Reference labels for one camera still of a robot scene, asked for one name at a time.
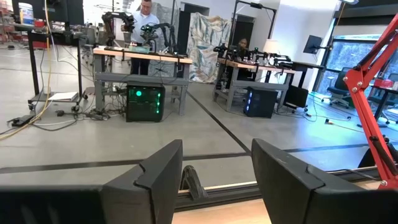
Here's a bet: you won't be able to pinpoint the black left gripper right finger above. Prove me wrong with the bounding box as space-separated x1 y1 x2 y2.
251 138 398 224

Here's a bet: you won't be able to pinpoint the painted cloth sheet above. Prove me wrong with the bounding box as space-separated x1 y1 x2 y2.
185 12 233 84

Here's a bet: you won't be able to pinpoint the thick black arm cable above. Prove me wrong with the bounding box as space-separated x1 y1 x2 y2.
357 141 398 169

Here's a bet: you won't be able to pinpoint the black office desk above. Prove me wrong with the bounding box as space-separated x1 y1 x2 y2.
357 85 398 128

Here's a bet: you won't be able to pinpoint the seated person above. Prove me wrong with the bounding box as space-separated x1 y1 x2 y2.
236 37 250 63

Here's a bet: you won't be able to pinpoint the yellow hanging cable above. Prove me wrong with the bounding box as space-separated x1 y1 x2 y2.
0 0 53 141

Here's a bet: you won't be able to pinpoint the dark monitor screen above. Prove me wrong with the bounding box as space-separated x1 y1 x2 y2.
30 0 85 26

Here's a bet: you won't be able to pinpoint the water jug blue label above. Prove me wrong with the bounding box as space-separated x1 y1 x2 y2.
17 2 35 26

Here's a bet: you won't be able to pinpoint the red desk lamp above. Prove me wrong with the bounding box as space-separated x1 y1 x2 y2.
343 14 398 190

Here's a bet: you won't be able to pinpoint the flat white box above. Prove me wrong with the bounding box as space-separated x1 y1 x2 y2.
48 91 79 102

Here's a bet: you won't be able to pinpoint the computer tower green lights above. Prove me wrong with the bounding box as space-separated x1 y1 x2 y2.
126 82 166 123

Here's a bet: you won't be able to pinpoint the black power brick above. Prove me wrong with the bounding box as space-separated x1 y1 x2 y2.
6 114 35 128

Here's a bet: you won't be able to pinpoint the black rolling desk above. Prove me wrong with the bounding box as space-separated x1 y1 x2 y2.
12 23 88 112

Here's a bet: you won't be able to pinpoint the black desk with cabinet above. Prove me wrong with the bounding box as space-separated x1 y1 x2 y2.
284 61 326 110

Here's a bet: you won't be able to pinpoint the computer tower blue lights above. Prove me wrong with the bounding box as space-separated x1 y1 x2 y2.
243 86 279 119

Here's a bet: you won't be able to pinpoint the black office chair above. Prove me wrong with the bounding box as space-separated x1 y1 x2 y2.
322 67 354 109

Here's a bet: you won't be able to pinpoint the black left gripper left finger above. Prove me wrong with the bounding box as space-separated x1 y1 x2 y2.
0 139 183 224

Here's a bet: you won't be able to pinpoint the monitor on arm mount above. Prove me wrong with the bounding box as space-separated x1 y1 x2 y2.
303 34 324 55

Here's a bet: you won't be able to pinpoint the standing person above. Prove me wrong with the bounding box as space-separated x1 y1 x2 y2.
129 0 161 75

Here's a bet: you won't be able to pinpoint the wooden workbench grey legs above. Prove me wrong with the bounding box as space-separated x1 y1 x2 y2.
213 57 296 112
92 46 193 116

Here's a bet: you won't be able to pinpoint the red storage bin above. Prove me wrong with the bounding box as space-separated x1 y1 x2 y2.
373 79 395 90

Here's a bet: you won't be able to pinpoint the white lampshade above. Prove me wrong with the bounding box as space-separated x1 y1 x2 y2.
262 39 280 55

